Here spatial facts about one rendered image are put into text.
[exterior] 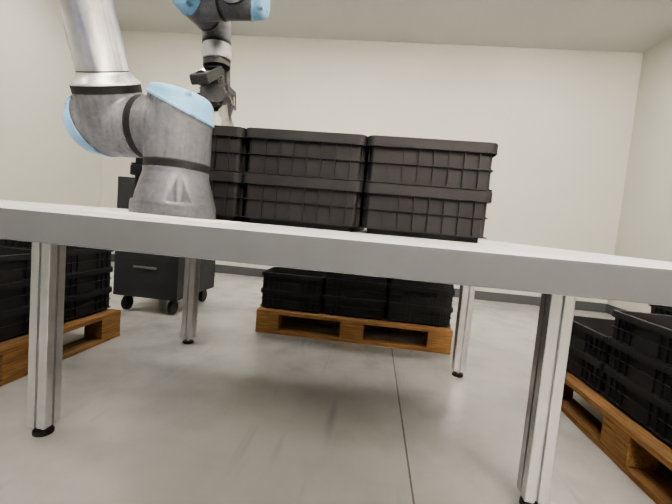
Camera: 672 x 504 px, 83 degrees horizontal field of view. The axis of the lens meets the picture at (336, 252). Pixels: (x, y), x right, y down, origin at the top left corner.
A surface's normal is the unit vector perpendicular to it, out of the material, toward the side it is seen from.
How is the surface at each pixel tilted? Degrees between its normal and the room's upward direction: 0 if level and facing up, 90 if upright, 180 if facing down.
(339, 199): 90
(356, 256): 90
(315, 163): 90
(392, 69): 90
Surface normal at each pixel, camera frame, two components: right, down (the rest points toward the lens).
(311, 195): -0.11, 0.07
